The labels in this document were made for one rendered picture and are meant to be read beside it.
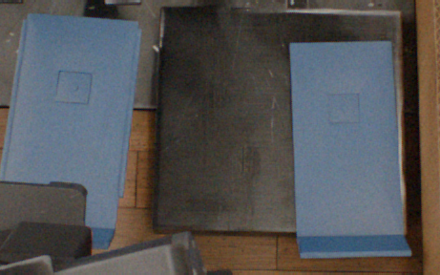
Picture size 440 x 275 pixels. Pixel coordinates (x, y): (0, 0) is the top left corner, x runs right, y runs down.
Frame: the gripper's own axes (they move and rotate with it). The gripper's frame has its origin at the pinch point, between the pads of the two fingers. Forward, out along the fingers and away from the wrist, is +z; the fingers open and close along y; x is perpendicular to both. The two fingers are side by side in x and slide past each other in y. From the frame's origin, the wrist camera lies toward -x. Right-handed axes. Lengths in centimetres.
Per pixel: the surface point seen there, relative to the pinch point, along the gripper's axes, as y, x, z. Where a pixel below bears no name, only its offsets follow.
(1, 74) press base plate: 6.7, 6.3, 16.6
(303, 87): 7.8, -15.0, 13.5
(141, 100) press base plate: 5.7, -3.9, 15.7
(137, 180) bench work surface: 0.5, -4.2, 13.1
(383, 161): 3.5, -20.6, 11.2
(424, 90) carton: 8.3, -23.2, 13.0
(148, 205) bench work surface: -1.0, -5.1, 12.4
